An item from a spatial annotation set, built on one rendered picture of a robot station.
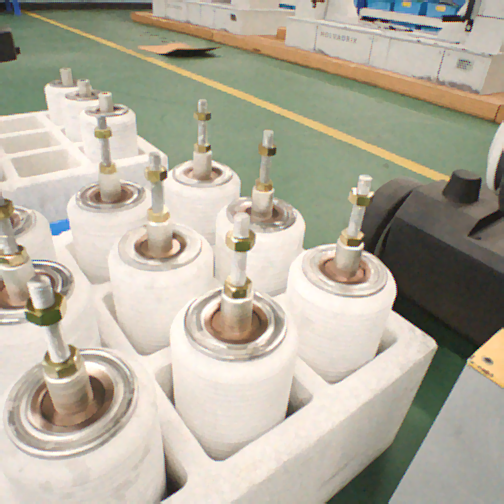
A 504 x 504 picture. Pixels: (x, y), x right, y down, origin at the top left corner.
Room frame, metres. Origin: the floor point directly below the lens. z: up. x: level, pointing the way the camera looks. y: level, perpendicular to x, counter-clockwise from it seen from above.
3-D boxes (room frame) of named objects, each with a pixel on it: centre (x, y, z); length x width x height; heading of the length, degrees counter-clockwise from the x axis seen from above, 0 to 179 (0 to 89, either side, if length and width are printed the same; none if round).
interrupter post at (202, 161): (0.48, 0.07, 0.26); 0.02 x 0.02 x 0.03
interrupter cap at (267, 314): (0.22, 0.01, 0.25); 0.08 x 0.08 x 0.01
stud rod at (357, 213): (0.30, -0.08, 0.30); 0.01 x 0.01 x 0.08
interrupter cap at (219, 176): (0.48, 0.07, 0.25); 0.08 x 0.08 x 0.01
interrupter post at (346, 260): (0.30, -0.08, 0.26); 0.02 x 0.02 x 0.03
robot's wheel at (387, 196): (0.63, -0.24, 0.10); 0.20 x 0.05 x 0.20; 129
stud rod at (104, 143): (0.40, 0.16, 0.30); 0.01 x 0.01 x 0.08
